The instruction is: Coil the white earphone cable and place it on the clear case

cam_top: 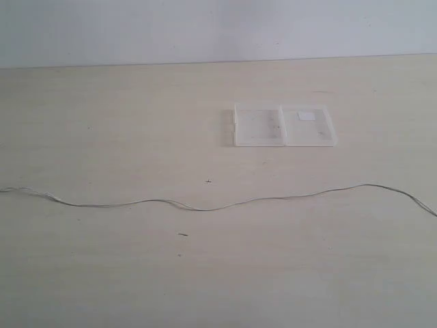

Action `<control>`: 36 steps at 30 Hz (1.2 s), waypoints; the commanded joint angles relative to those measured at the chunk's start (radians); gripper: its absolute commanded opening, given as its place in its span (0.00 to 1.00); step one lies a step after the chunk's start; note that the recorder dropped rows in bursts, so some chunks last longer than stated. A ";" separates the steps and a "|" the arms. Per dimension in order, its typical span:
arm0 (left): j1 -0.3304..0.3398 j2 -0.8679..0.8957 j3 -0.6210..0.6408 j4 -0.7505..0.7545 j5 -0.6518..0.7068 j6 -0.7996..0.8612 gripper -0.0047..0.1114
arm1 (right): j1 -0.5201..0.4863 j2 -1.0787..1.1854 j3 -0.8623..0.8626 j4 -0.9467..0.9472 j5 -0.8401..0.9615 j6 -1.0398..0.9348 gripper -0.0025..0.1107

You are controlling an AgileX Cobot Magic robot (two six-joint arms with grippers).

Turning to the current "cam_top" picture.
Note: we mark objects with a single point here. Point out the clear open plastic case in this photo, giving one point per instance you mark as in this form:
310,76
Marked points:
279,125

